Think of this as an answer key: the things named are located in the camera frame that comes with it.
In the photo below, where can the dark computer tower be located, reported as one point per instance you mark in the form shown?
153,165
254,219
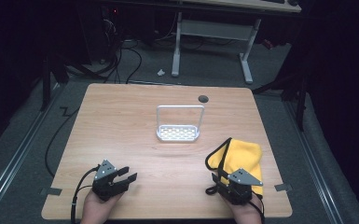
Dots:
108,31

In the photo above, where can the metal floor rail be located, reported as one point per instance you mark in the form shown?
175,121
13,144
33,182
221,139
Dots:
313,166
14,160

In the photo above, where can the small red object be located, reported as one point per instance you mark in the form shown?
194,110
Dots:
267,44

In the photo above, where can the person's right hand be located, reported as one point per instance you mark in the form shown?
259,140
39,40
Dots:
248,214

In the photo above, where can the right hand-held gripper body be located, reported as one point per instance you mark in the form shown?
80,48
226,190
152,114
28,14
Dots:
239,189

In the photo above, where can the black table grommet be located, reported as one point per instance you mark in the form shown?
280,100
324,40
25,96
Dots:
203,99

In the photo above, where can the white desk with metal frame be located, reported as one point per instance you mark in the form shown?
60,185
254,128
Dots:
217,29

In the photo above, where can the black metal stand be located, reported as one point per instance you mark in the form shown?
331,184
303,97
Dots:
46,87
301,105

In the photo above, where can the crumpled white paper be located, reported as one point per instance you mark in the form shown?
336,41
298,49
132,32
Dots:
161,72

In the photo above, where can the black computer mouse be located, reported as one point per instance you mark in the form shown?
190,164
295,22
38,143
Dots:
292,2

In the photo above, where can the person's left hand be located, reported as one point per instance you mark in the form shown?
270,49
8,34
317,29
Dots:
96,210

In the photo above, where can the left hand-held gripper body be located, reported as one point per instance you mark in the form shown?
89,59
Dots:
105,183

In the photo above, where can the yellow towel with black trim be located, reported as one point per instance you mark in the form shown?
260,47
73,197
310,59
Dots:
242,155

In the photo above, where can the black keyboard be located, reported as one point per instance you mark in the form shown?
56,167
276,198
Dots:
273,1

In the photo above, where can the grey tape piece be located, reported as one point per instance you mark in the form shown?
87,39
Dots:
283,187
52,191

